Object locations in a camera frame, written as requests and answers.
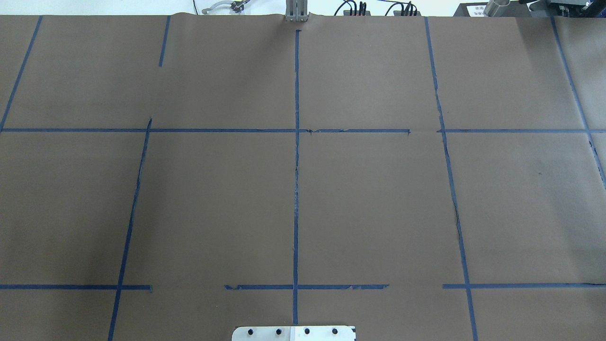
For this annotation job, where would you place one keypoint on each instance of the metal cup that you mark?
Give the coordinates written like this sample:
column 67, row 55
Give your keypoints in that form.
column 496, row 8

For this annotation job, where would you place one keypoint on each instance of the aluminium frame post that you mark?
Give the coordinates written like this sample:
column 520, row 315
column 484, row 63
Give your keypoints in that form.
column 296, row 11

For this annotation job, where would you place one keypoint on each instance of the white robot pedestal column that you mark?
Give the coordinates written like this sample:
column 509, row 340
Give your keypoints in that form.
column 295, row 333

